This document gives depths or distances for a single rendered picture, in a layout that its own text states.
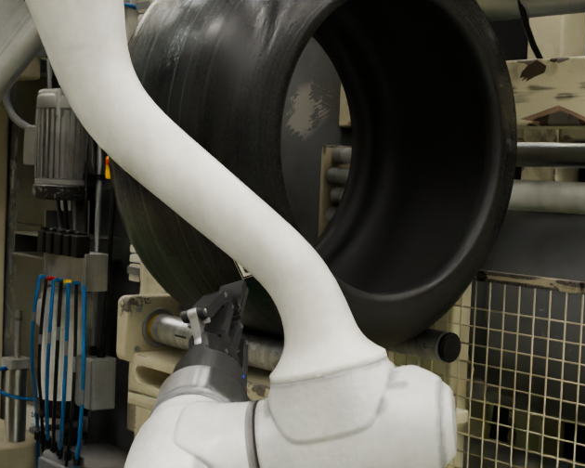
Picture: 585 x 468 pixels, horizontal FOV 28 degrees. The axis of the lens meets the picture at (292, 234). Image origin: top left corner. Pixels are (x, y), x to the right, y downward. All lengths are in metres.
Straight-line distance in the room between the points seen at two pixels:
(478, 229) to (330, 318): 0.77
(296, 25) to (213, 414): 0.62
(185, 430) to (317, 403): 0.12
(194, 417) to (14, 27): 0.44
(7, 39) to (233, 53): 0.35
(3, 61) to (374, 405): 0.52
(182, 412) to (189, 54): 0.59
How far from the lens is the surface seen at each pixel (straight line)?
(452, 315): 2.19
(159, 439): 1.00
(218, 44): 1.46
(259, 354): 1.56
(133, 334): 1.77
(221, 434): 0.98
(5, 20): 1.20
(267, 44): 1.45
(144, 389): 1.76
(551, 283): 1.82
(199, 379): 1.09
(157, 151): 0.99
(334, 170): 2.15
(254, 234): 0.97
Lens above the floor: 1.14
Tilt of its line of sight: 3 degrees down
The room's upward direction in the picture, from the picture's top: 2 degrees clockwise
